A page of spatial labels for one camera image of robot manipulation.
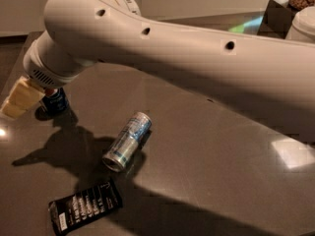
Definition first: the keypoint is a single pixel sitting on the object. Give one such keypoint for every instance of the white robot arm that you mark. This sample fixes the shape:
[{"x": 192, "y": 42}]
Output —
[{"x": 267, "y": 79}]

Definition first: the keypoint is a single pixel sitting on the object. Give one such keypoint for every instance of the silver blue energy drink can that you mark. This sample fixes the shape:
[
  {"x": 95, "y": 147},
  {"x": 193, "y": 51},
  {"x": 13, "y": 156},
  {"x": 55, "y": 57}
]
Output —
[{"x": 128, "y": 140}]

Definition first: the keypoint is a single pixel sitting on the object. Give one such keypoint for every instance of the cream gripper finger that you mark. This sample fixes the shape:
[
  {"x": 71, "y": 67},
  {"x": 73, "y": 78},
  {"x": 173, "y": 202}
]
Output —
[{"x": 24, "y": 95}]

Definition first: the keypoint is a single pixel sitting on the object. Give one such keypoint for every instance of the blue pepsi can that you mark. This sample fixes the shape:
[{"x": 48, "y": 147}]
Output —
[{"x": 55, "y": 101}]

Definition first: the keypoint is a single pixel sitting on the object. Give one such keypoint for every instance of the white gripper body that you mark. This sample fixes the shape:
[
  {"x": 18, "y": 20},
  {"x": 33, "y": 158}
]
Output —
[{"x": 46, "y": 76}]

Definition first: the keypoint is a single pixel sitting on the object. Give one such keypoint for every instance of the black snack bar wrapper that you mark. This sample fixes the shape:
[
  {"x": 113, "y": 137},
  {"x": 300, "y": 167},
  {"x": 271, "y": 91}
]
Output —
[{"x": 84, "y": 207}]

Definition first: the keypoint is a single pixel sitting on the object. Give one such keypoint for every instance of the black box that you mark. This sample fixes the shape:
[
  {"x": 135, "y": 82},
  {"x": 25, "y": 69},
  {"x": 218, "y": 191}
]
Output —
[{"x": 277, "y": 20}]

